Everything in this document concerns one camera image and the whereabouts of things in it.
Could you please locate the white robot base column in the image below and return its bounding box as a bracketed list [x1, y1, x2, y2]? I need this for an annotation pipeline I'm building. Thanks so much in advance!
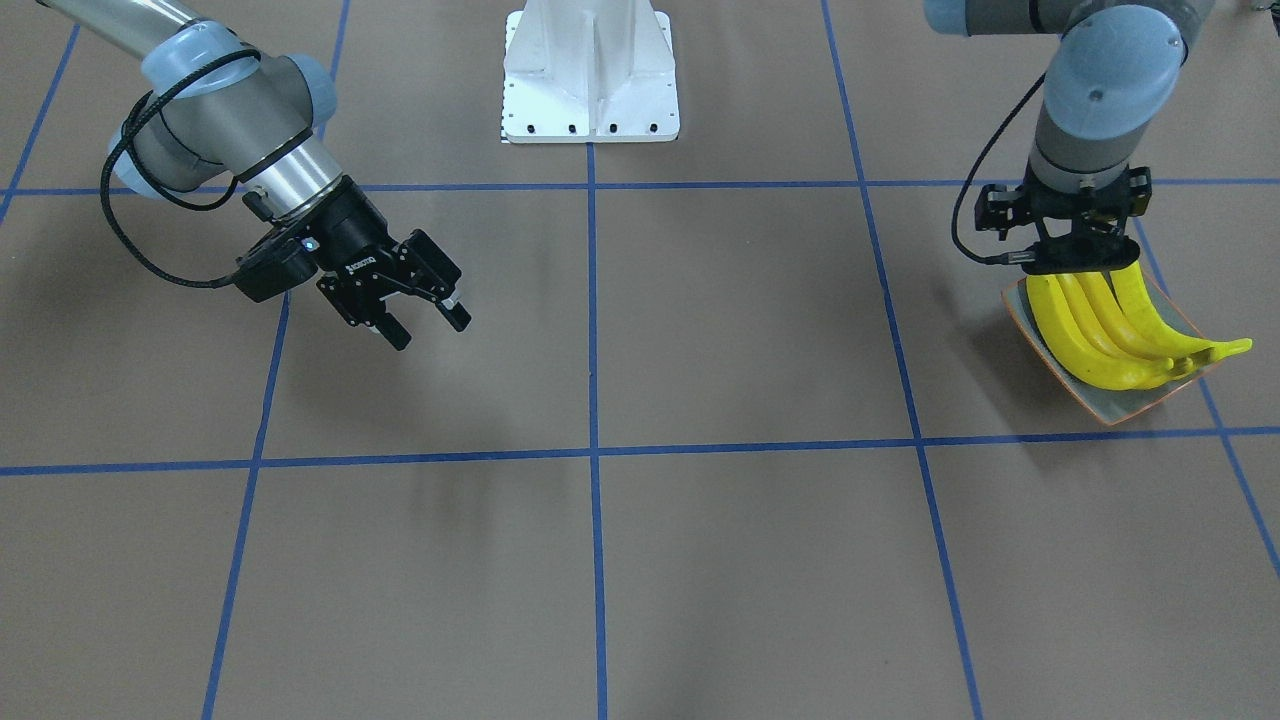
[500, 1, 681, 143]

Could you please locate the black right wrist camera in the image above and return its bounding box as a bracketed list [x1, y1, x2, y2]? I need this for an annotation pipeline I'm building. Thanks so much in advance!
[232, 238, 319, 304]

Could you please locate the brown paper table mat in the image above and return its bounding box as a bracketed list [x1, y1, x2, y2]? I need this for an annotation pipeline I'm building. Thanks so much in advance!
[3, 1, 1277, 719]

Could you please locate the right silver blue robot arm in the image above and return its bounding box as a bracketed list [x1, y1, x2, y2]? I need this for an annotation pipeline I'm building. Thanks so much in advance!
[50, 1, 471, 350]

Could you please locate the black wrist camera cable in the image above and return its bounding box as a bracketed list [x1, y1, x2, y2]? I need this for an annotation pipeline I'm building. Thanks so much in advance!
[950, 72, 1050, 266]

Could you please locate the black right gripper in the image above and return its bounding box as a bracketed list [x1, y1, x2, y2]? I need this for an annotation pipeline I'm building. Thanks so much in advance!
[307, 178, 472, 351]

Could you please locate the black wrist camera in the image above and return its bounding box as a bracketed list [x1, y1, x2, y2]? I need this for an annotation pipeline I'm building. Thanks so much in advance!
[974, 167, 1153, 232]
[232, 238, 319, 304]

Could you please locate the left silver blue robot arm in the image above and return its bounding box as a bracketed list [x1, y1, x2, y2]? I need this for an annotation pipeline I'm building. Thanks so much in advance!
[923, 1, 1213, 275]

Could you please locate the square grey orange-rimmed plate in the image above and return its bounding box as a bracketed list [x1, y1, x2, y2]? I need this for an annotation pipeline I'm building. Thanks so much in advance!
[1004, 263, 1252, 427]

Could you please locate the large yellow banana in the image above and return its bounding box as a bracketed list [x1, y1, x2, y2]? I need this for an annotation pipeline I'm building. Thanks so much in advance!
[1025, 275, 1174, 391]

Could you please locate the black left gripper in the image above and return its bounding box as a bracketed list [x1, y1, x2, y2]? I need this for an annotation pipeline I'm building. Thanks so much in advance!
[1020, 184, 1143, 275]

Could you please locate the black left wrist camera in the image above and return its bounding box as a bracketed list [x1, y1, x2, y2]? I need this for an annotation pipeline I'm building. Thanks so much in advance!
[974, 167, 1153, 232]

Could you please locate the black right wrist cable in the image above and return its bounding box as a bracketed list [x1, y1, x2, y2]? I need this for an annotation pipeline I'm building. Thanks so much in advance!
[100, 50, 262, 291]

